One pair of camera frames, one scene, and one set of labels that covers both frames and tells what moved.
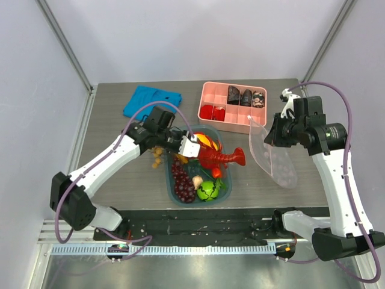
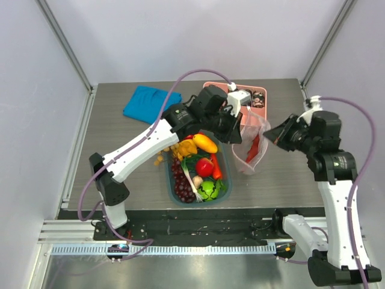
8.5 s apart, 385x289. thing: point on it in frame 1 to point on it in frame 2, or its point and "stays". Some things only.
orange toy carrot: x=216 y=173 stays
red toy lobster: x=213 y=158 to x=254 y=149
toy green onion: x=195 y=169 to x=188 y=164
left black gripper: x=180 y=134 to x=233 y=135
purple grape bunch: x=183 y=184 stays
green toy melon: x=208 y=191 stays
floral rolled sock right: x=258 y=100 stays
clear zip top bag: x=279 y=161 to x=251 y=151
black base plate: x=200 y=226 stays
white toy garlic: x=197 y=181 stays
